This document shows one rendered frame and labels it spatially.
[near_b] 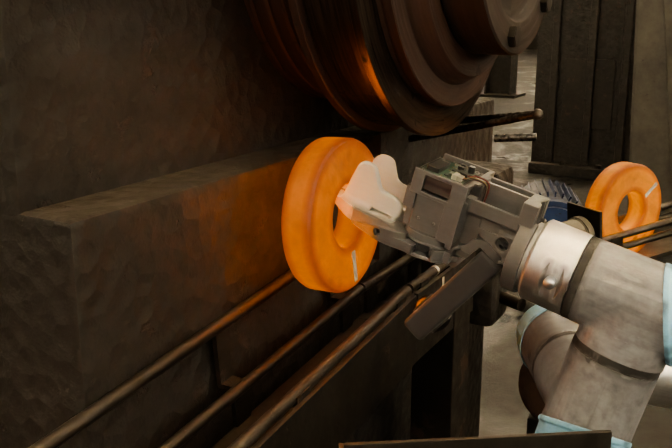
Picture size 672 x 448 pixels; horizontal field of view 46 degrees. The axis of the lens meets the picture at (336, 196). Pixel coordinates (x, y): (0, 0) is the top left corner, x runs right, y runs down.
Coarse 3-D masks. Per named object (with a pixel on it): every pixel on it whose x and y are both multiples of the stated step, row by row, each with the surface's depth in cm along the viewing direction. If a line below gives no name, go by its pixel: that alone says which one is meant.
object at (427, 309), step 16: (480, 256) 70; (464, 272) 72; (480, 272) 71; (496, 272) 70; (448, 288) 73; (464, 288) 72; (480, 288) 71; (416, 304) 76; (432, 304) 74; (448, 304) 73; (416, 320) 75; (432, 320) 74; (448, 320) 76; (416, 336) 75
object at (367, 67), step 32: (320, 0) 75; (352, 0) 72; (320, 32) 77; (352, 32) 75; (352, 64) 78; (384, 64) 78; (352, 96) 83; (384, 96) 79; (416, 96) 86; (416, 128) 87; (448, 128) 95
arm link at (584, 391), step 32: (544, 352) 74; (576, 352) 66; (544, 384) 71; (576, 384) 66; (608, 384) 64; (640, 384) 64; (544, 416) 68; (576, 416) 65; (608, 416) 64; (640, 416) 66
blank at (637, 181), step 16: (608, 176) 125; (624, 176) 125; (640, 176) 127; (592, 192) 126; (608, 192) 124; (624, 192) 126; (640, 192) 128; (656, 192) 130; (592, 208) 125; (608, 208) 125; (640, 208) 130; (656, 208) 131; (608, 224) 125; (624, 224) 131; (640, 224) 130; (624, 240) 128
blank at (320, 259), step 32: (320, 160) 74; (352, 160) 78; (288, 192) 73; (320, 192) 73; (288, 224) 73; (320, 224) 74; (352, 224) 82; (288, 256) 74; (320, 256) 74; (352, 256) 80; (320, 288) 77
